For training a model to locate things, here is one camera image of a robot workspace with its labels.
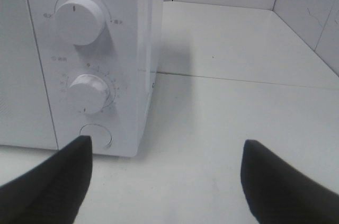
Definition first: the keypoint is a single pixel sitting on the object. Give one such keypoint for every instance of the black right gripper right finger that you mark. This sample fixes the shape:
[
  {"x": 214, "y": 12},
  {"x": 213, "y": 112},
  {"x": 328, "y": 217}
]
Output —
[{"x": 276, "y": 192}]

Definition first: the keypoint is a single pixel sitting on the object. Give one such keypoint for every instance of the white microwave door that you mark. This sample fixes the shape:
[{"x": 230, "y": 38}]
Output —
[{"x": 25, "y": 114}]

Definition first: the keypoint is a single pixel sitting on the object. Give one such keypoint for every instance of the white microwave knob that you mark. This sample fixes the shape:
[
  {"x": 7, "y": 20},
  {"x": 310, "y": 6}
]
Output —
[
  {"x": 79, "y": 22},
  {"x": 88, "y": 93}
]

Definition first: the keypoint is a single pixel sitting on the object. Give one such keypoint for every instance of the round white door button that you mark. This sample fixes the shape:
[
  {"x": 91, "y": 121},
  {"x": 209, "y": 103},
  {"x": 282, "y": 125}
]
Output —
[{"x": 100, "y": 135}]

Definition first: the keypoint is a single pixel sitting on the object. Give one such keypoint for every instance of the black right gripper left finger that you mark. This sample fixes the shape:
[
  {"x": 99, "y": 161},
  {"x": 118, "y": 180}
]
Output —
[{"x": 53, "y": 191}]

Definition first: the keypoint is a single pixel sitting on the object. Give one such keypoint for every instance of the white microwave oven body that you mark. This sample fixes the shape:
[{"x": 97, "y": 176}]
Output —
[{"x": 125, "y": 56}]

